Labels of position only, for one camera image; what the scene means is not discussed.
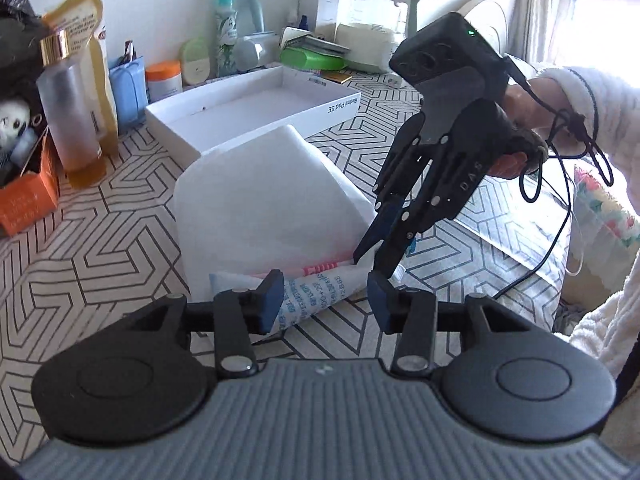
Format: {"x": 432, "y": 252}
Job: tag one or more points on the white nonwoven shopping bag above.
{"x": 276, "y": 202}

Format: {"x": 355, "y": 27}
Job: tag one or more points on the blue pen holder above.
{"x": 129, "y": 91}

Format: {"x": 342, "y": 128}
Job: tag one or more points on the person right hand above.
{"x": 526, "y": 114}

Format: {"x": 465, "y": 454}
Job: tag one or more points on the yellow snack pouch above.
{"x": 83, "y": 20}

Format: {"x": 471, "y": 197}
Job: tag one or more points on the green plastic case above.
{"x": 303, "y": 59}

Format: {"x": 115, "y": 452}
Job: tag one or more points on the white bottle warmer appliance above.
{"x": 369, "y": 48}

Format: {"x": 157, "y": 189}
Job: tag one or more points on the orange cardboard box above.
{"x": 33, "y": 195}

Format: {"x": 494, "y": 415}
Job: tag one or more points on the orange lid cream jar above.
{"x": 163, "y": 79}

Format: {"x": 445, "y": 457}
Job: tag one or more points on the brown spray bottle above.
{"x": 130, "y": 53}

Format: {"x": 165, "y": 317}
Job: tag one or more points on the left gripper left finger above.
{"x": 150, "y": 372}

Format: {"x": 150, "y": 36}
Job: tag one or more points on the green white small container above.
{"x": 195, "y": 62}

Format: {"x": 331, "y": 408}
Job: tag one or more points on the black plastic bag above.
{"x": 21, "y": 31}

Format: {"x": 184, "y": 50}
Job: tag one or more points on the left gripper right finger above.
{"x": 494, "y": 369}

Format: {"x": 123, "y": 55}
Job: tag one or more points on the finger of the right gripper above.
{"x": 403, "y": 166}
{"x": 456, "y": 163}

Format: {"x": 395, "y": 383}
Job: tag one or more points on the white panda plush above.
{"x": 14, "y": 119}

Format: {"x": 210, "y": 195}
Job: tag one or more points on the teal spray bottle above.
{"x": 226, "y": 36}

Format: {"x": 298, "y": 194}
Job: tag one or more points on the frosted bottle gold cap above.
{"x": 63, "y": 99}

